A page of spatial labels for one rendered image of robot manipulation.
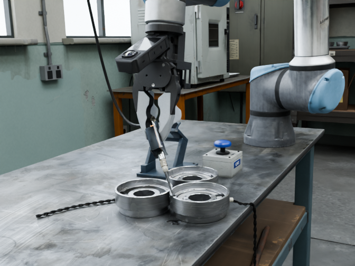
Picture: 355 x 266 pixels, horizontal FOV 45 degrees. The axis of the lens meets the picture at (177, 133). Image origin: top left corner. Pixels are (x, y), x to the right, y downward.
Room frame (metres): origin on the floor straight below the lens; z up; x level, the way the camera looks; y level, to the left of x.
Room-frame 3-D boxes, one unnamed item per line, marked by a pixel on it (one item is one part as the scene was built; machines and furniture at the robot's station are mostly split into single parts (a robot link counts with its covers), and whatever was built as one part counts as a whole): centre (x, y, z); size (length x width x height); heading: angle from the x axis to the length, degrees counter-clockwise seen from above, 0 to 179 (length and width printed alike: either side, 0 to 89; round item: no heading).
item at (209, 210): (0.71, -0.04, 0.82); 0.10 x 0.10 x 0.04
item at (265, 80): (1.24, -0.28, 0.97); 0.13 x 0.12 x 0.14; 40
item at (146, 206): (0.74, 0.06, 0.82); 0.10 x 0.10 x 0.04
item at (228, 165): (0.96, -0.11, 0.82); 0.08 x 0.07 x 0.05; 151
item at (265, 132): (1.24, -0.27, 0.85); 0.15 x 0.15 x 0.10
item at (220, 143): (0.95, -0.10, 0.85); 0.04 x 0.04 x 0.05
